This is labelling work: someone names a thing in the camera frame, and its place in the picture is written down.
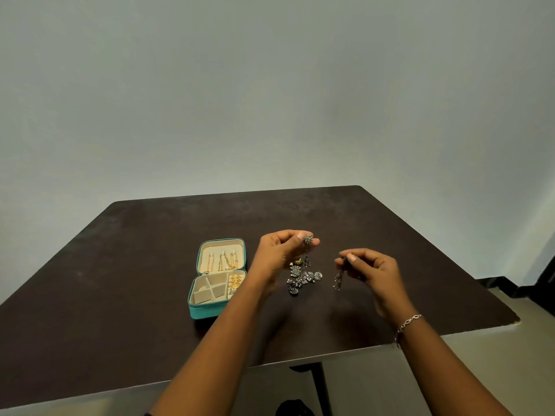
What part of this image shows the pile of silver jewelry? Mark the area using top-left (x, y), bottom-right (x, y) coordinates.
top-left (286, 263), bottom-right (324, 298)

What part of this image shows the row of gold hanging earrings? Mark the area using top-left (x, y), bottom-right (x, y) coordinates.
top-left (201, 250), bottom-right (240, 274)

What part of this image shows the black object under table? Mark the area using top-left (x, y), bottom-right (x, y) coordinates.
top-left (275, 398), bottom-right (316, 416)

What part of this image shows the person's right hand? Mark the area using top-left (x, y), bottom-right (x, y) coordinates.
top-left (334, 248), bottom-right (419, 328)

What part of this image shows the silver chain bracelet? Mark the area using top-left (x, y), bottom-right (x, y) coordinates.
top-left (394, 314), bottom-right (424, 348)

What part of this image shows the person's left forearm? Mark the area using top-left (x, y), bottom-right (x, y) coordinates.
top-left (149, 281), bottom-right (270, 416)

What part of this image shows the person's left hand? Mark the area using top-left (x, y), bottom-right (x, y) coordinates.
top-left (246, 229), bottom-right (321, 296)

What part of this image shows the person's right forearm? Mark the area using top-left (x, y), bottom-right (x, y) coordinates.
top-left (395, 314), bottom-right (514, 416)

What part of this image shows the teal jewelry box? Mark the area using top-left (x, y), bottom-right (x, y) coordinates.
top-left (187, 237), bottom-right (248, 320)

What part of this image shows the black table leg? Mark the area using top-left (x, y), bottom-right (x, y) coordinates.
top-left (290, 362), bottom-right (334, 416)

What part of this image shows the dark furniture piece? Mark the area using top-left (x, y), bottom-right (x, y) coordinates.
top-left (475, 238), bottom-right (555, 317)

